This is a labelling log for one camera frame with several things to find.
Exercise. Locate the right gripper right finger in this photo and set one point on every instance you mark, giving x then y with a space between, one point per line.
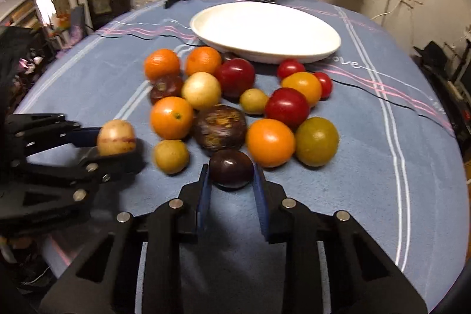
361 276

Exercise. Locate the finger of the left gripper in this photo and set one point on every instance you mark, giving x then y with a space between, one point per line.
91 169
34 133

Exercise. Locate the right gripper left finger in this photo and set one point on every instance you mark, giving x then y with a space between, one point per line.
104 275

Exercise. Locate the pale yellow blushed fruit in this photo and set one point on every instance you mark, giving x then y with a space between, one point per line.
117 136

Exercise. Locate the orange with green navel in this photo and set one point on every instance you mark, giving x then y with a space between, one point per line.
172 118

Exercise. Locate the dark maroon wrinkled fruit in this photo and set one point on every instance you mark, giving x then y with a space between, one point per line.
166 86

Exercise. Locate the mandarin orange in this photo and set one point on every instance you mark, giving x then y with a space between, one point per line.
161 63
202 59

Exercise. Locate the pale yellow round fruit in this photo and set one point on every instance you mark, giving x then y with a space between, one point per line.
202 90

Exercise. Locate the large dark mottled fruit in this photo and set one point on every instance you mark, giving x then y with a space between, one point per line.
220 127

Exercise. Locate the small dark purple plum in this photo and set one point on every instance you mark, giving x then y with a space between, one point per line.
230 169

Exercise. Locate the olive green round fruit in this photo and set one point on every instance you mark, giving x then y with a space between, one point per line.
317 142

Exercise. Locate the bright orange front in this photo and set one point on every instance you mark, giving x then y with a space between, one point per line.
270 142

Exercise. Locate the yellow-orange round fruit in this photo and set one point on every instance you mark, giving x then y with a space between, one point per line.
305 83

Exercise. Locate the small yellow fruit front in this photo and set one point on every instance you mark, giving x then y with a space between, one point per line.
171 156

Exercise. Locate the blue striped tablecloth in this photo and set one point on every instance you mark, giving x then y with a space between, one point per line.
398 169

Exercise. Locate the standing fan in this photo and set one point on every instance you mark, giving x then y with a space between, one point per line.
62 13

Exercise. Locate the large dark red plum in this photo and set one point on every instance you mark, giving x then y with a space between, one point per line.
235 77

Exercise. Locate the small yellow-green fruit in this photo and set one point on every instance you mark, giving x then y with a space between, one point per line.
253 101

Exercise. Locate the red cherry tomato right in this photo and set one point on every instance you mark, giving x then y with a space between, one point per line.
326 84

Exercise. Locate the red cherry tomato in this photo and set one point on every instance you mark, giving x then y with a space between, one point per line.
289 67
326 84

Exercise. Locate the white round plate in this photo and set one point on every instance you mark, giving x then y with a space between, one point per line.
265 32

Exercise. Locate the red cherry tomato back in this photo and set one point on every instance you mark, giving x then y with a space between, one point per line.
289 67

